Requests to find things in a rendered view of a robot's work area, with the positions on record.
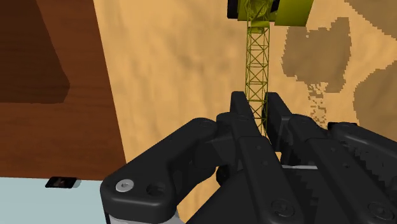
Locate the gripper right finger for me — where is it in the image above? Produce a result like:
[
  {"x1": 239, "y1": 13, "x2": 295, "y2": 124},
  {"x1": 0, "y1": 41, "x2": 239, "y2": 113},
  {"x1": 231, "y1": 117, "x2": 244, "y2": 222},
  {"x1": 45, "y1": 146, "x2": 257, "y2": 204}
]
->
[{"x1": 265, "y1": 92, "x2": 397, "y2": 224}]

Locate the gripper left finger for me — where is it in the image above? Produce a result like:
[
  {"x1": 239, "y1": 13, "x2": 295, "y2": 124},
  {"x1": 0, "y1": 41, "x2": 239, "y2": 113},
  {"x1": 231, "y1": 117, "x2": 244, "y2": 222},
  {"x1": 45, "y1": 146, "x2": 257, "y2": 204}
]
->
[{"x1": 99, "y1": 90, "x2": 306, "y2": 224}]

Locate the yellow toy crane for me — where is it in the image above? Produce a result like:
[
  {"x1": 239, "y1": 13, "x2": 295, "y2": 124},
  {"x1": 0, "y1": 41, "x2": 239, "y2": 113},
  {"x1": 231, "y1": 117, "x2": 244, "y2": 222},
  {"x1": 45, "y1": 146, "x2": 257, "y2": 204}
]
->
[{"x1": 227, "y1": 0, "x2": 315, "y2": 138}]

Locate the small black rectangular plate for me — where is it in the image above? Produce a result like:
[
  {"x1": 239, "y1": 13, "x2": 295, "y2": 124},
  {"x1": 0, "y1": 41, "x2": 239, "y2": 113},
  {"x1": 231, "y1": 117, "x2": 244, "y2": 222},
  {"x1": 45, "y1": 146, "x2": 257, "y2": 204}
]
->
[{"x1": 45, "y1": 176, "x2": 78, "y2": 189}]

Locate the dark brown wooden furniture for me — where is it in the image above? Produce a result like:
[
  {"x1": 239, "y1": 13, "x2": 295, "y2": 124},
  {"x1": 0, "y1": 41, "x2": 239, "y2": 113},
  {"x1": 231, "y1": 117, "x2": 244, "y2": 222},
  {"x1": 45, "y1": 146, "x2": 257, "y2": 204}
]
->
[{"x1": 0, "y1": 0, "x2": 71, "y2": 104}]

